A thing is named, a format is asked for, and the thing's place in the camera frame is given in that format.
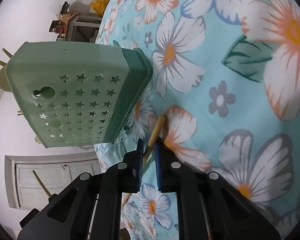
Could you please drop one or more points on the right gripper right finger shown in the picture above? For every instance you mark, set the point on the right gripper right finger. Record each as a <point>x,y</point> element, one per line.
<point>208,207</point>

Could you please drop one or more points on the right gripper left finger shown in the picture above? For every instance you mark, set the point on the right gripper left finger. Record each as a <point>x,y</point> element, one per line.
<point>92,204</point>

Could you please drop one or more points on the beige soup ladle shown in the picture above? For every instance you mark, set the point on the beige soup ladle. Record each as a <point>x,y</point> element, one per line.
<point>37,140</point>

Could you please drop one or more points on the white rice paddle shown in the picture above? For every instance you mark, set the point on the white rice paddle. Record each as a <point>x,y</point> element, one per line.
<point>4,85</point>

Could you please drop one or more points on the white panel door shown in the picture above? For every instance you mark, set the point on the white panel door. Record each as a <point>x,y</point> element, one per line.
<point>56,172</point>

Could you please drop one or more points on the floral blue tablecloth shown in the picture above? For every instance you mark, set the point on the floral blue tablecloth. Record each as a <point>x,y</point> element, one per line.
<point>226,74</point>

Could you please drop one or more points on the green plastic utensil holder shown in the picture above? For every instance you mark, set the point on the green plastic utensil holder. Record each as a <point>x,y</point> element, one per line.
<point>75,94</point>

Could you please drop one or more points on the white work table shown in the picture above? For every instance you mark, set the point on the white work table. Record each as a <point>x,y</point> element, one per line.
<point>81,28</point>

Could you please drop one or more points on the orange plastic bag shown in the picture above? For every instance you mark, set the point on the orange plastic bag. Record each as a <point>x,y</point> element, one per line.
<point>99,7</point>

